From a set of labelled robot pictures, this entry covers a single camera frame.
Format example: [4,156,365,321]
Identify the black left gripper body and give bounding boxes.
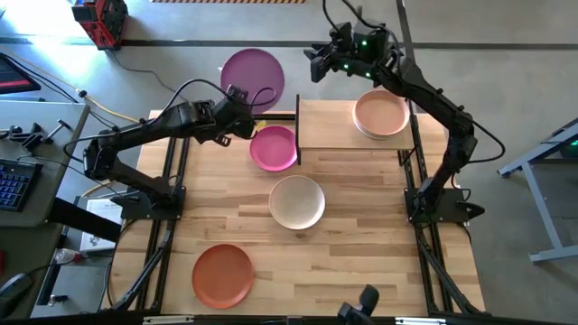
[205,97,257,147]

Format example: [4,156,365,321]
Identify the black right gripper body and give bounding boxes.
[327,44,378,85]

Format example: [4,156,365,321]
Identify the magenta plate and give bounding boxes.
[248,125,299,173]

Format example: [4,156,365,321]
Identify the salmon pink plate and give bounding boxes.
[354,88,412,137]

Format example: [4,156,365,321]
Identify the purple plate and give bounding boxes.
[219,47,286,116]

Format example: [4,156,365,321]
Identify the cream white plate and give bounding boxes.
[268,174,326,231]

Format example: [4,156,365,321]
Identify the terracotta orange plate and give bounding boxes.
[191,244,255,310]

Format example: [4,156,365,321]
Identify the white cardboard box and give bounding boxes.
[79,197,124,253]

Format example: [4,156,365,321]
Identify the red machine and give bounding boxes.
[70,0,129,51]

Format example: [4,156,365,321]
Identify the black desk beam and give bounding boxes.
[46,196,124,244]

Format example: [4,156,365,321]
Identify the grey desk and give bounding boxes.
[0,99,91,228]

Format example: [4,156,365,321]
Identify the black metal clamp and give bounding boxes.
[0,118,73,153]

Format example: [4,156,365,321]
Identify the clear water bottle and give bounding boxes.
[52,247,85,265]

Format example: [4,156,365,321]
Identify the black keyboard blue keys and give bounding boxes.
[0,158,44,213]

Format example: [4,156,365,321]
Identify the black rounded device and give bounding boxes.
[337,283,381,325]

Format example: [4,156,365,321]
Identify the dark computer screen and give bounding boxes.
[0,52,42,96]

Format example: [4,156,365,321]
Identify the blue-grey metal stand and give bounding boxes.
[498,117,578,265]

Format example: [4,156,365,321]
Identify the black aluminium table frame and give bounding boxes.
[99,102,488,325]

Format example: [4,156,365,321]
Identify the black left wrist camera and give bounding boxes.
[225,84,250,108]

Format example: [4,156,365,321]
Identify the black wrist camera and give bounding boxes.
[225,84,250,108]
[330,21,353,50]

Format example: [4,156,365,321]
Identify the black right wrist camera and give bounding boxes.
[330,21,353,50]

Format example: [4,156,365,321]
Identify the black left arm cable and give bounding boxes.
[62,79,277,163]

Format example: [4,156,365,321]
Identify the thin black power cable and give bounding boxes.
[107,48,200,111]

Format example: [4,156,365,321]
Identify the yellow cable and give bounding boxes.
[79,89,149,127]

